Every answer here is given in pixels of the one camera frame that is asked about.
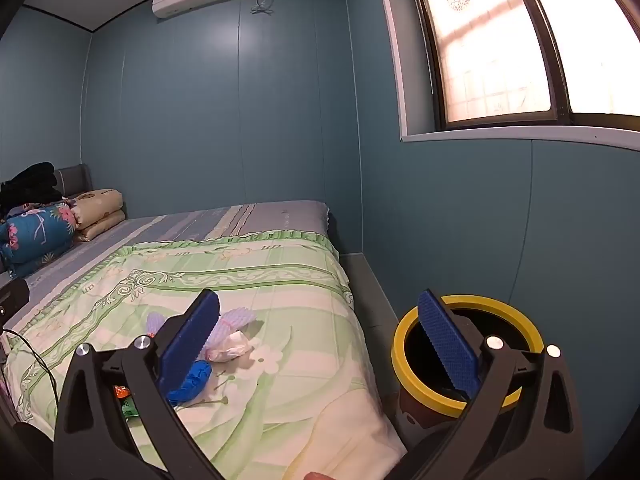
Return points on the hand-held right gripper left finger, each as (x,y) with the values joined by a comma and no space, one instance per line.
(192,340)

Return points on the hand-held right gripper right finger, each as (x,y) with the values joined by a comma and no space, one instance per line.
(447,345)

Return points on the white tissue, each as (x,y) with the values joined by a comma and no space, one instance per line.
(230,347)

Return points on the purple foam fruit net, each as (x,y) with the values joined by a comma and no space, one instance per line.
(235,320)

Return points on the yellow rimmed trash bin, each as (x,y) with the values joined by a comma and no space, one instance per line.
(480,302)

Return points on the crumpled blue glove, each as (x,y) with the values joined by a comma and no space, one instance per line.
(195,380)

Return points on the blue floral folded quilt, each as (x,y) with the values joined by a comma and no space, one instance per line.
(35,235)

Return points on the green orange snack wrapper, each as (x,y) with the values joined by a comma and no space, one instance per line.
(131,410)

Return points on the bed with green quilt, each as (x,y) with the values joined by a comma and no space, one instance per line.
(275,285)

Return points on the black clothes pile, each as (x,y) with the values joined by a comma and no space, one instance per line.
(30,185)

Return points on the striped bed sheet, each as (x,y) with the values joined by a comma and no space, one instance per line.
(200,220)

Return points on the beige folded blanket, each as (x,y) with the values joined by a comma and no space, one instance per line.
(100,210)

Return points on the grey bed headboard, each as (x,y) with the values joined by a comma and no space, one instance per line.
(75,180)

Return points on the brown framed window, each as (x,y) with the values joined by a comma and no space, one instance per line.
(490,60)

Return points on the grey bed frame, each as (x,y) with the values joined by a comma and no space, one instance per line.
(365,300)

